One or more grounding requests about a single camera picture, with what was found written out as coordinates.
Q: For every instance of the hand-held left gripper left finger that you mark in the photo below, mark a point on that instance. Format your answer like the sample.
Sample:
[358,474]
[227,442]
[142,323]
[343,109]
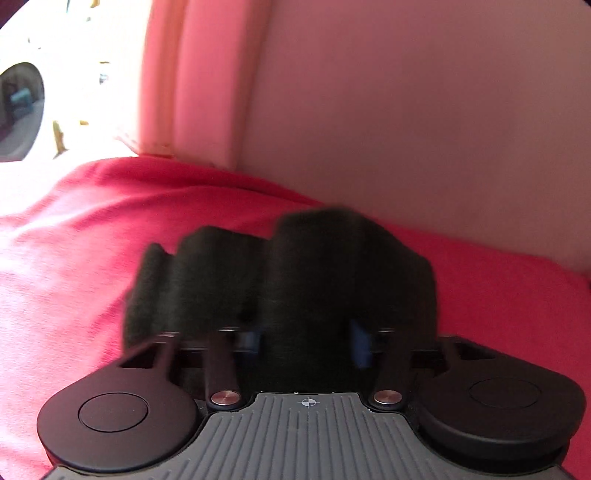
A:
[220,360]

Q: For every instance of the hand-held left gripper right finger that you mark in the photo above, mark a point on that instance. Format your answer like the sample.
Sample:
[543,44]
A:
[360,346]

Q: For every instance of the dark green knit sweater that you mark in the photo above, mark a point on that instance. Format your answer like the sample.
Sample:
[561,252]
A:
[300,277]

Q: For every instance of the red blanket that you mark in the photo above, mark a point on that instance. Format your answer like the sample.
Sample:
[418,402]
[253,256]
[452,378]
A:
[83,240]

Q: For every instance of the white washing machine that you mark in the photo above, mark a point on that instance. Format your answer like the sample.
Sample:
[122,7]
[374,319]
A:
[69,69]

